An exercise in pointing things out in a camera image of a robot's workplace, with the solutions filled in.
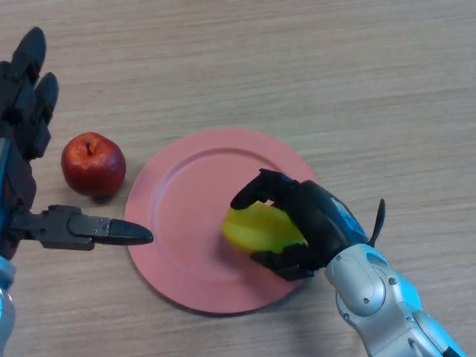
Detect yellow starfruit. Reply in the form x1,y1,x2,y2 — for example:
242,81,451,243
222,202,309,254

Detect red apple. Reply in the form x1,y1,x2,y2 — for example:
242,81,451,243
60,132,126,198

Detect pink round plate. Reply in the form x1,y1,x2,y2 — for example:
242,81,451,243
124,128,322,317

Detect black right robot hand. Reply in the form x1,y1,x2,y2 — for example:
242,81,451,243
229,168,373,282

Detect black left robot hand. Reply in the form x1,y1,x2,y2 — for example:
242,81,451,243
0,26,154,262

